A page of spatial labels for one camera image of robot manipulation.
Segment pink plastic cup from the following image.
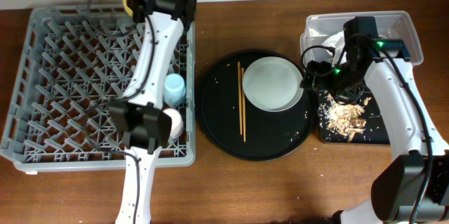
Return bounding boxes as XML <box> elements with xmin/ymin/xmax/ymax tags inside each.
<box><xmin>163</xmin><ymin>108</ymin><xmax>184</xmax><ymax>139</ymax></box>

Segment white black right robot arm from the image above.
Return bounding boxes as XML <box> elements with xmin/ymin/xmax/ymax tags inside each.
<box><xmin>301</xmin><ymin>11</ymin><xmax>448</xmax><ymax>223</ymax></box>

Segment wooden chopstick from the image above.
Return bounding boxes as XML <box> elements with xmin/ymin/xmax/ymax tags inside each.
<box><xmin>237</xmin><ymin>61</ymin><xmax>243</xmax><ymax>135</ymax></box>
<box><xmin>241</xmin><ymin>68</ymin><xmax>246</xmax><ymax>143</ymax></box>

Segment grey plastic dishwasher rack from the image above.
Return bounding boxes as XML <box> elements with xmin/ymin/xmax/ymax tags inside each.
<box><xmin>0</xmin><ymin>4</ymin><xmax>196</xmax><ymax>174</ymax></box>

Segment clear plastic waste bin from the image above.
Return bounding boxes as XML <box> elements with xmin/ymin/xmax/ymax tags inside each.
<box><xmin>300</xmin><ymin>11</ymin><xmax>424</xmax><ymax>66</ymax></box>

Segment black rectangular waste tray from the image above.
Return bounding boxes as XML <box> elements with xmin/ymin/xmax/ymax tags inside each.
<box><xmin>317</xmin><ymin>88</ymin><xmax>389</xmax><ymax>145</ymax></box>

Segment grey round plate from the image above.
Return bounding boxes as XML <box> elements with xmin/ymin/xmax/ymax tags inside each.
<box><xmin>243</xmin><ymin>56</ymin><xmax>304</xmax><ymax>112</ymax></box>

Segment light blue plastic cup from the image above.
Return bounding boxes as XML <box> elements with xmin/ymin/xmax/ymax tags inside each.
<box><xmin>163</xmin><ymin>73</ymin><xmax>187</xmax><ymax>107</ymax></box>

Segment peanut shell food scraps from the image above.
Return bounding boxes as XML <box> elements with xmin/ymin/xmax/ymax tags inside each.
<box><xmin>320</xmin><ymin>94</ymin><xmax>367</xmax><ymax>143</ymax></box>

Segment white paper napkin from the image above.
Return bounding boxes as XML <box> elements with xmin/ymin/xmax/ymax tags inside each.
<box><xmin>322</xmin><ymin>31</ymin><xmax>345</xmax><ymax>65</ymax></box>

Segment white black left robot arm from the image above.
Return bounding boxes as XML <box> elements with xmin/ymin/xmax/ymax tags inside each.
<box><xmin>107</xmin><ymin>0</ymin><xmax>197</xmax><ymax>223</ymax></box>

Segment round black serving tray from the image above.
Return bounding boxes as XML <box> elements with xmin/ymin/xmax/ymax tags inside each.
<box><xmin>195</xmin><ymin>49</ymin><xmax>317</xmax><ymax>161</ymax></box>

